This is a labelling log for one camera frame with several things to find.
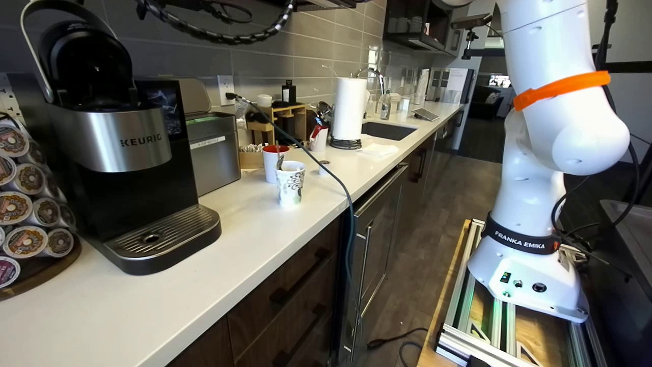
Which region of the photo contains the white cup with red sticks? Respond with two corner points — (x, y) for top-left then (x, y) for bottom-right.
(307, 124), (331, 157)

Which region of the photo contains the black side table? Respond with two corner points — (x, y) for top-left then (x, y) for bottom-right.
(598, 198), (652, 367)

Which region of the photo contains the white paper towel roll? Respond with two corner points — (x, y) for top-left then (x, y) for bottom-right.
(331, 75), (370, 142)

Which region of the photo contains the patterned paper cup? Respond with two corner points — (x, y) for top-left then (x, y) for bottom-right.
(275, 159), (307, 210)

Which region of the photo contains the dark wood counter cabinet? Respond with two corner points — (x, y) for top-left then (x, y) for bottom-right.
(167, 115), (477, 367)

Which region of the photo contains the black wire towel holder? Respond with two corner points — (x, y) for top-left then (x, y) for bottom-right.
(326, 136), (366, 152)

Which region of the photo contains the wooden countertop organizer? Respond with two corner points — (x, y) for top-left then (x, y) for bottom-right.
(244, 99), (312, 147)

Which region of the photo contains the dark kitchen sink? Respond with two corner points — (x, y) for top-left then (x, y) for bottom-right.
(361, 121), (419, 142)

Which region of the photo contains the dark wall shelf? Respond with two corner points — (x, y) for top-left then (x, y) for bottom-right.
(384, 0), (459, 57)

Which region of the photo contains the small box of packets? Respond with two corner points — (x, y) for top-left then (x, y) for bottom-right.
(237, 142), (265, 171)

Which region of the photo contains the coffee pod carousel rack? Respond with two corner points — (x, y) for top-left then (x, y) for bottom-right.
(0, 88), (83, 301)

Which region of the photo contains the coffee pod in rack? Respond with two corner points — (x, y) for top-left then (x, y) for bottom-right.
(2, 224), (49, 261)
(30, 194), (66, 229)
(0, 254), (22, 291)
(12, 160), (49, 198)
(0, 190), (34, 227)
(0, 124), (33, 160)
(44, 227), (77, 259)
(0, 152), (21, 188)

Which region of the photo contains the black orange bar clamp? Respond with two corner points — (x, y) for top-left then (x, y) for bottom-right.
(603, 60), (652, 75)

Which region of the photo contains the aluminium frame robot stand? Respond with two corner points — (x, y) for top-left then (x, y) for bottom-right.
(413, 216), (610, 367)

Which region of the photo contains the chrome sink faucet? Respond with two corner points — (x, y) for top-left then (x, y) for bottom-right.
(368, 65), (398, 123)

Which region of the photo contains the black jar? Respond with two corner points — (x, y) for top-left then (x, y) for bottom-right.
(280, 78), (300, 105)

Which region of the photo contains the black power cable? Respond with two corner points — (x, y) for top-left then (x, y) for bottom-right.
(224, 89), (431, 367)

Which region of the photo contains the black silver Keurig coffee maker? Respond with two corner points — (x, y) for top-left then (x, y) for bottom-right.
(19, 0), (224, 278)

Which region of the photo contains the white wall outlet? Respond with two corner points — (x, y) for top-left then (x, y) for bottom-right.
(217, 74), (237, 108)

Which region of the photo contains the orange strap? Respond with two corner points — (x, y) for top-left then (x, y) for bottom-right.
(511, 70), (614, 112)

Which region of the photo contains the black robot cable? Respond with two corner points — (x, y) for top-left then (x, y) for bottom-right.
(135, 0), (652, 274)

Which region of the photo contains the white mug red inside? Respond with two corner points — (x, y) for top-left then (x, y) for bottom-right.
(262, 142), (291, 185)

